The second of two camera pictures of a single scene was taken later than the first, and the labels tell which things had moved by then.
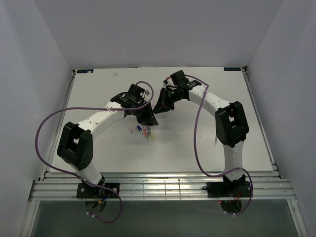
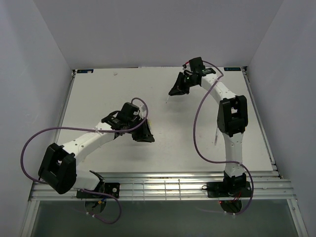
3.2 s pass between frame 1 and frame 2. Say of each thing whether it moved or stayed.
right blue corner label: stayed
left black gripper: moved
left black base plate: stayed
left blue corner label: stayed
